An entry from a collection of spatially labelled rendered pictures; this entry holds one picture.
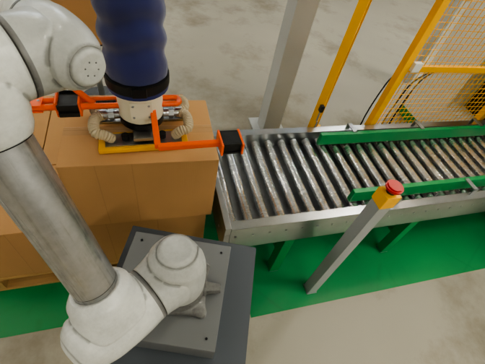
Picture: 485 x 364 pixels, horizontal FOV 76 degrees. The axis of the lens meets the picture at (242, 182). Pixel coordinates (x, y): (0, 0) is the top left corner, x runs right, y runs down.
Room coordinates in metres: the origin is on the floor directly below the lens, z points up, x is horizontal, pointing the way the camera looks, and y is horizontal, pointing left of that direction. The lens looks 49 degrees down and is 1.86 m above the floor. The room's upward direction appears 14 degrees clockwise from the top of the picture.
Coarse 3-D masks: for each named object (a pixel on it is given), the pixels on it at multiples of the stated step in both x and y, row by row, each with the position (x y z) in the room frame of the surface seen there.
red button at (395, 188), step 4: (388, 180) 0.91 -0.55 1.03; (392, 180) 0.91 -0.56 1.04; (388, 184) 0.88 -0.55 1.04; (392, 184) 0.88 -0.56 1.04; (396, 184) 0.89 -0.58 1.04; (400, 184) 0.89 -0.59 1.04; (388, 188) 0.86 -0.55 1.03; (392, 188) 0.86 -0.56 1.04; (396, 188) 0.86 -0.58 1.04; (400, 188) 0.87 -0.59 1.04; (388, 192) 0.87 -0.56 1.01; (392, 192) 0.85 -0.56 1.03; (396, 192) 0.85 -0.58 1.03; (400, 192) 0.86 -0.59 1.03
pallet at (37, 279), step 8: (112, 264) 0.72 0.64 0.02; (40, 272) 0.54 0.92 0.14; (48, 272) 0.55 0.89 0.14; (0, 280) 0.46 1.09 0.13; (8, 280) 0.50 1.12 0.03; (16, 280) 0.51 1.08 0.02; (24, 280) 0.52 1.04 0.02; (32, 280) 0.53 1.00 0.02; (40, 280) 0.54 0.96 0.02; (48, 280) 0.55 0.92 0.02; (56, 280) 0.56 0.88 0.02; (0, 288) 0.45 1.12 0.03; (8, 288) 0.46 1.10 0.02; (16, 288) 0.47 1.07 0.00
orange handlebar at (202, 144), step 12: (108, 96) 0.93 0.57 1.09; (168, 96) 1.02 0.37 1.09; (36, 108) 0.78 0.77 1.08; (48, 108) 0.80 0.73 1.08; (84, 108) 0.85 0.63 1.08; (96, 108) 0.86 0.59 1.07; (156, 120) 0.86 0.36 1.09; (156, 132) 0.80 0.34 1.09; (156, 144) 0.74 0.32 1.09; (168, 144) 0.75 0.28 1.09; (180, 144) 0.77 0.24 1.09; (192, 144) 0.78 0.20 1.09; (204, 144) 0.80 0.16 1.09; (216, 144) 0.82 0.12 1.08
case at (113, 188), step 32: (64, 128) 0.85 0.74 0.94; (160, 128) 0.98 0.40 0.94; (64, 160) 0.69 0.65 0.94; (96, 160) 0.73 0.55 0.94; (128, 160) 0.77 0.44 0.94; (160, 160) 0.80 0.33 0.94; (192, 160) 0.84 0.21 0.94; (96, 192) 0.69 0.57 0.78; (128, 192) 0.74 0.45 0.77; (160, 192) 0.79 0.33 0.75; (192, 192) 0.84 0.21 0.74; (96, 224) 0.68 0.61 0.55
